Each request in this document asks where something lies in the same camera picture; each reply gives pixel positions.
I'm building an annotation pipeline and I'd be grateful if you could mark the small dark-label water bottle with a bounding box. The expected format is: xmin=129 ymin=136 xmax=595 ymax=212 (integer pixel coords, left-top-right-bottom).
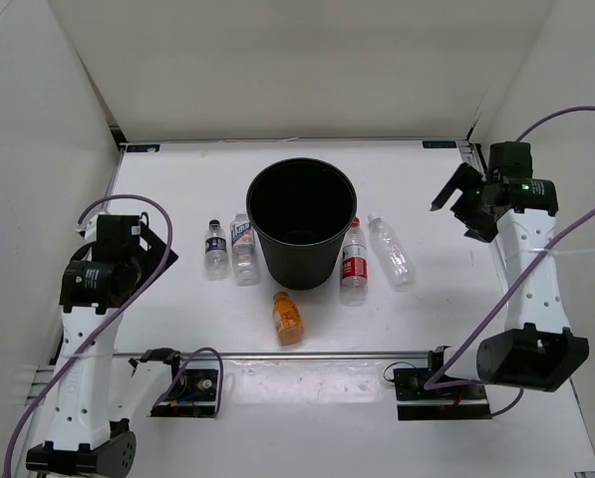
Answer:
xmin=204 ymin=219 xmax=228 ymax=281

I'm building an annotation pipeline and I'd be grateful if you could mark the clear unlabelled plastic bottle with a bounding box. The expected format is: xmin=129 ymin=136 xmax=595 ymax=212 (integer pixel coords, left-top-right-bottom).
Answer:
xmin=368 ymin=214 xmax=415 ymax=291

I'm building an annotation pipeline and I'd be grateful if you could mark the clear bottle blue orange label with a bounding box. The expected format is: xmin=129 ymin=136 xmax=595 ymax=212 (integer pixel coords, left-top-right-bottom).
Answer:
xmin=230 ymin=213 xmax=259 ymax=286

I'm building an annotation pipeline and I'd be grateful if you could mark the red-label water bottle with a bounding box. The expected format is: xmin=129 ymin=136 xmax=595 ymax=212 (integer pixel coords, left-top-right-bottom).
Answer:
xmin=340 ymin=217 xmax=368 ymax=306

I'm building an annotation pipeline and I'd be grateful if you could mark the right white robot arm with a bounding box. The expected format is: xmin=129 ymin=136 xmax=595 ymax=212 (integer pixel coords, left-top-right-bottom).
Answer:
xmin=424 ymin=141 xmax=589 ymax=398

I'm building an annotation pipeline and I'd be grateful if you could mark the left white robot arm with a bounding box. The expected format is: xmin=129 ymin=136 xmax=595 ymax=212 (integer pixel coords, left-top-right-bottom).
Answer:
xmin=26 ymin=213 xmax=187 ymax=477

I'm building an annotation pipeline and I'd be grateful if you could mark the black plastic bin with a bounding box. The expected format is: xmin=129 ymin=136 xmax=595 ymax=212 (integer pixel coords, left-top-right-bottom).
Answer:
xmin=246 ymin=157 xmax=357 ymax=291

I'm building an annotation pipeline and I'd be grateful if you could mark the orange juice bottle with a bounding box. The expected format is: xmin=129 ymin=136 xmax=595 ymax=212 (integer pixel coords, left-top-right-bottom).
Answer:
xmin=272 ymin=291 xmax=305 ymax=346

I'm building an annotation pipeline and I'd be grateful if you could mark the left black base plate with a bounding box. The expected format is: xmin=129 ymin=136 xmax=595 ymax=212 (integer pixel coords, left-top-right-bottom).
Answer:
xmin=149 ymin=358 xmax=224 ymax=418

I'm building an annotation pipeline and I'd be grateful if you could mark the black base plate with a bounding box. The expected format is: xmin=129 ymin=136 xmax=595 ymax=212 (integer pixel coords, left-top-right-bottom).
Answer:
xmin=149 ymin=358 xmax=224 ymax=418
xmin=383 ymin=361 xmax=491 ymax=421

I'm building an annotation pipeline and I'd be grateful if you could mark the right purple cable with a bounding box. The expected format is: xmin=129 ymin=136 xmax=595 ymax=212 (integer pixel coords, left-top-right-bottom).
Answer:
xmin=425 ymin=105 xmax=595 ymax=417

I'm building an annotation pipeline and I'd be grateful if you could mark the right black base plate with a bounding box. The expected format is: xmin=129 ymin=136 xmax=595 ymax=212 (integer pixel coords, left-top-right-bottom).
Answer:
xmin=383 ymin=361 xmax=491 ymax=421

